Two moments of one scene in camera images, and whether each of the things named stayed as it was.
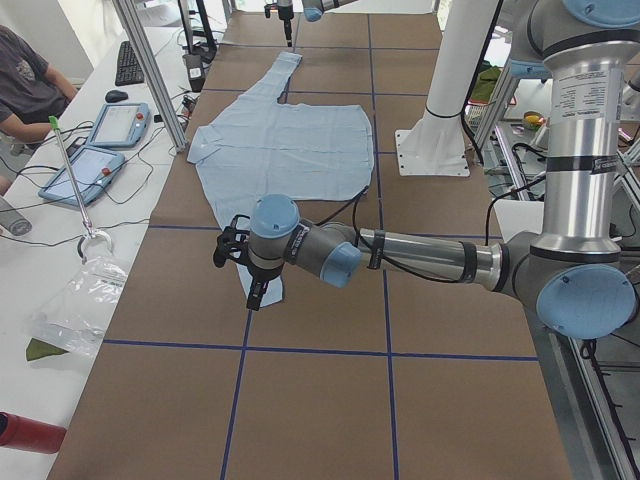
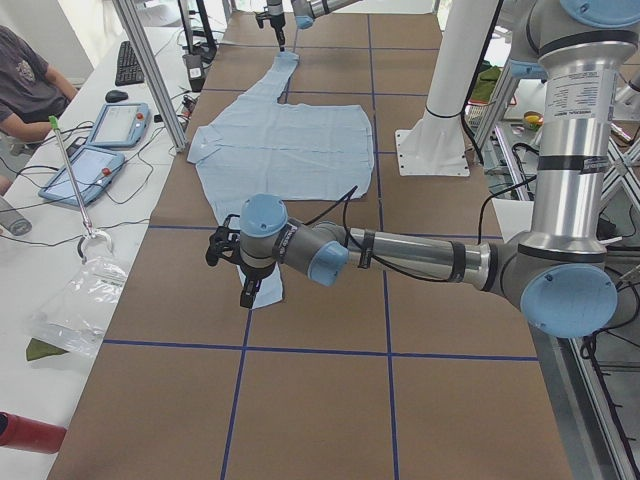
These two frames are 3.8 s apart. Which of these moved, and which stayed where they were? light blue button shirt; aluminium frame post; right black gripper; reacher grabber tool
Moved: right black gripper
Stayed: aluminium frame post; reacher grabber tool; light blue button shirt
